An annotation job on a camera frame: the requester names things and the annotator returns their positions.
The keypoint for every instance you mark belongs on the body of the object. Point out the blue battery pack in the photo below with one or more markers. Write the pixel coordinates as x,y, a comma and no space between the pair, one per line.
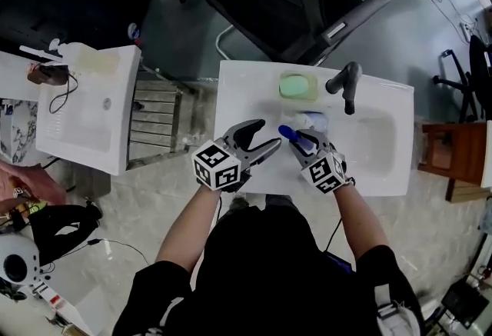
340,263

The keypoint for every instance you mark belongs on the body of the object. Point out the black headrest office chair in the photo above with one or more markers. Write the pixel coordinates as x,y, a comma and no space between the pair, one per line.
480,69

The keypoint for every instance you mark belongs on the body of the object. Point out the person's left forearm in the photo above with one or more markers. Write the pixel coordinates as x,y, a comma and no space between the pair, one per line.
184,227

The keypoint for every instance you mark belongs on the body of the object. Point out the green soap bar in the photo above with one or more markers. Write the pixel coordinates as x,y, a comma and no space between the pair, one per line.
294,85

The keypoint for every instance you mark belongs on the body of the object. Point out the person's right forearm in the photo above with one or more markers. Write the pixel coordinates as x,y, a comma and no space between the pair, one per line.
361,219

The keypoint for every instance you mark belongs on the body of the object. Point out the person's black shirt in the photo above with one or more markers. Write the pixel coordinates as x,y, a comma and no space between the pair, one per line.
261,269

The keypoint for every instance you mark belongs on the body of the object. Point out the metal step rack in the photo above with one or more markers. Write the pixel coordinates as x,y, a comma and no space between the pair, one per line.
153,123

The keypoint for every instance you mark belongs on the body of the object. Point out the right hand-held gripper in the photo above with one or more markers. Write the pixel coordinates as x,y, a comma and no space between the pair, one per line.
324,173

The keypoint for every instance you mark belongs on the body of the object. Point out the grey shoulder bag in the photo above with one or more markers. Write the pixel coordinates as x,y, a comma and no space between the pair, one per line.
396,321

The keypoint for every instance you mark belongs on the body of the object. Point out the dark grey bin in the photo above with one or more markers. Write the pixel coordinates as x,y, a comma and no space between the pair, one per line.
57,11

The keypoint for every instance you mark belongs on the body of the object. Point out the clear yellow pump bottle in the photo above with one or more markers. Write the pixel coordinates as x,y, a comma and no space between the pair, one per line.
92,59

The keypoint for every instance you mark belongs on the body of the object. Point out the brown pouch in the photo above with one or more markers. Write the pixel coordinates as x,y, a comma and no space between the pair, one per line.
46,75

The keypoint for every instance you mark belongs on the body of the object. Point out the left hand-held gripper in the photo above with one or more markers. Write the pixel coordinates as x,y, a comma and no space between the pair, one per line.
215,165

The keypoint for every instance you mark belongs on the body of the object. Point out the white sink basin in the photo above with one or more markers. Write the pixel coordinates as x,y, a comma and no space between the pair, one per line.
84,123
487,157
250,96

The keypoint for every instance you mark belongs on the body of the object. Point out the black box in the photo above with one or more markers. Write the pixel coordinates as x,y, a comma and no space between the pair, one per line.
463,301

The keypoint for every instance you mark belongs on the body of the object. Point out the marble pattern box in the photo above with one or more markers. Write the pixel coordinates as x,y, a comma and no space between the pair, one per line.
19,134

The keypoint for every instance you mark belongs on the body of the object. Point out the white domed device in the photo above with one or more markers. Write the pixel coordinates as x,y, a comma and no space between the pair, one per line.
23,250

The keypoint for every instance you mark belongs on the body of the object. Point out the black mesh office chair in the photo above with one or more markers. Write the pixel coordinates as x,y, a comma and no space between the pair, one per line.
269,0

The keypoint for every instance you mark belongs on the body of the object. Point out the dark grey faucet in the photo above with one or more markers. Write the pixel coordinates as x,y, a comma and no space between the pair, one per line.
346,77

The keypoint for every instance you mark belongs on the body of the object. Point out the small round tin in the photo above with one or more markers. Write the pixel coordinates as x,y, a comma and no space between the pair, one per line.
133,30

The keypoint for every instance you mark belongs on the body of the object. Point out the pink cloth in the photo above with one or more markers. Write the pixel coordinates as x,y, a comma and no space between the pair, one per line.
34,180

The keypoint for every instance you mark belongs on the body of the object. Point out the white power strip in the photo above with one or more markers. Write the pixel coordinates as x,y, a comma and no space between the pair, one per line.
465,30

